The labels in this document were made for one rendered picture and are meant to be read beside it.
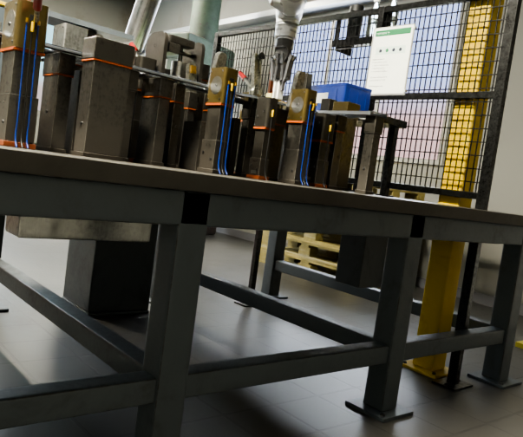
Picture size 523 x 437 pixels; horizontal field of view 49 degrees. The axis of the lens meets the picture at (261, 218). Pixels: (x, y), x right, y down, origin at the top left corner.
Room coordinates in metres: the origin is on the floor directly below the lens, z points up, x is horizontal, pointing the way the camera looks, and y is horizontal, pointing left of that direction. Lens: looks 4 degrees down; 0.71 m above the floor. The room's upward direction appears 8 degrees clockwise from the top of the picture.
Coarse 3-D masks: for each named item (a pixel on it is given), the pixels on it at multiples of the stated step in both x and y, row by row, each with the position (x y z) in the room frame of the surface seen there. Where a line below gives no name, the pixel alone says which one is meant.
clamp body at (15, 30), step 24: (24, 0) 1.44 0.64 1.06; (24, 24) 1.44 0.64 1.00; (24, 48) 1.44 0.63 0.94; (24, 72) 1.46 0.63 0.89; (0, 96) 1.48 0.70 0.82; (24, 96) 1.46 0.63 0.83; (0, 120) 1.47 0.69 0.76; (24, 120) 1.47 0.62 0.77; (0, 144) 1.45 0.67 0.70; (24, 144) 1.47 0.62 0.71
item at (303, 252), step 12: (396, 192) 4.30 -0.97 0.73; (408, 192) 4.38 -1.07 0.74; (420, 192) 4.48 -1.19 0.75; (264, 240) 4.87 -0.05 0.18; (288, 240) 5.09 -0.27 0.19; (300, 240) 4.53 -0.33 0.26; (312, 240) 4.46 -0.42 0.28; (324, 240) 4.76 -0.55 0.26; (336, 240) 4.69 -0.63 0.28; (264, 252) 4.82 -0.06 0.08; (288, 252) 4.62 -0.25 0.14; (300, 252) 4.51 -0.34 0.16; (312, 252) 4.45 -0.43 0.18; (324, 252) 5.02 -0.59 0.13; (336, 252) 4.64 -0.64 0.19; (300, 264) 4.49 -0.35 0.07; (312, 264) 4.46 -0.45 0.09; (324, 264) 4.30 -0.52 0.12; (336, 264) 4.21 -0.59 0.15
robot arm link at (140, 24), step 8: (136, 0) 2.57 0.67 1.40; (144, 0) 2.54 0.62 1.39; (152, 0) 2.54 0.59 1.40; (160, 0) 2.58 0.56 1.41; (136, 8) 2.58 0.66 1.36; (144, 8) 2.56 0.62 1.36; (152, 8) 2.57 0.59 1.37; (136, 16) 2.59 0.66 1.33; (144, 16) 2.59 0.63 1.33; (152, 16) 2.60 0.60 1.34; (128, 24) 2.64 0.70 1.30; (136, 24) 2.61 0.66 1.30; (144, 24) 2.61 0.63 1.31; (152, 24) 2.65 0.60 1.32; (128, 32) 2.65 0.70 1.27; (136, 32) 2.63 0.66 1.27; (144, 32) 2.64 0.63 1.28; (136, 40) 2.66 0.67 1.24; (144, 40) 2.68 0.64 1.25
